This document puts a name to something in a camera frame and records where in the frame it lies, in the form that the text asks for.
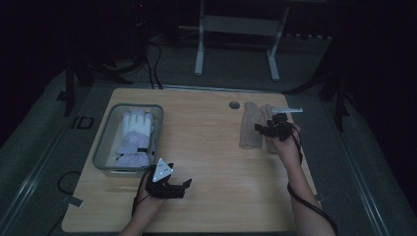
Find grey tape piece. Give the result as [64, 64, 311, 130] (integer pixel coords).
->
[60, 195, 85, 208]

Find white and purple ski glove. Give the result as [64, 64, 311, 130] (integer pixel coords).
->
[114, 109, 155, 168]

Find left hand-held gripper cable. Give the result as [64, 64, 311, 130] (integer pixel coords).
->
[131, 167, 149, 218]

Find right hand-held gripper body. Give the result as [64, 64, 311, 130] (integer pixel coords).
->
[262, 106, 304, 143]

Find person's left hand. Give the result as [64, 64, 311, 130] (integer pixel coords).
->
[135, 182, 167, 212]

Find white metal desk frame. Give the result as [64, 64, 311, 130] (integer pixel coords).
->
[178, 0, 291, 83]

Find clear plastic bin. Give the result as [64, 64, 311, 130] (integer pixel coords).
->
[91, 102, 165, 175]

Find black tripod stand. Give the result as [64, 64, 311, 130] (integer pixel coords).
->
[284, 35, 352, 133]
[55, 19, 149, 118]

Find plain beige knit glove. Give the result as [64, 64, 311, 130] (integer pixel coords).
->
[238, 100, 265, 150]

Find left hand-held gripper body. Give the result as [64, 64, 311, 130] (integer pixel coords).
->
[144, 157, 187, 200]

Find black floor cables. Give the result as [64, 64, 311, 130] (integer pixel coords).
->
[144, 40, 164, 90]

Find purple and grey ski glove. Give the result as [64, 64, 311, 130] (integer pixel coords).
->
[149, 118, 162, 156]

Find black looped floor cable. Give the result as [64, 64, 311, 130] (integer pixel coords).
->
[56, 170, 82, 196]

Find person's right hand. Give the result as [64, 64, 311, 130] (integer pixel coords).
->
[266, 122, 303, 167]

